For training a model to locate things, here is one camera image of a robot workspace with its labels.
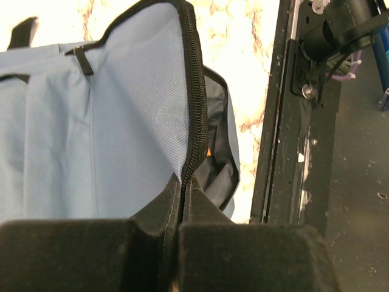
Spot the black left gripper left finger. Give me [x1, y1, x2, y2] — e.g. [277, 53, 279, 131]
[1, 176, 181, 291]

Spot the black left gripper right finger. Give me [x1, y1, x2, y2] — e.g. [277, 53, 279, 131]
[177, 178, 340, 291]

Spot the blue fabric backpack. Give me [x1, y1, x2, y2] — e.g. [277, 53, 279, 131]
[1, 1, 239, 222]

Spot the blue shark pencil case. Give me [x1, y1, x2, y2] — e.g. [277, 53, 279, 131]
[373, 26, 388, 112]

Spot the aluminium mounting rail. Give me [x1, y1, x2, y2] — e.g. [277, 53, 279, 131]
[250, 1, 340, 234]

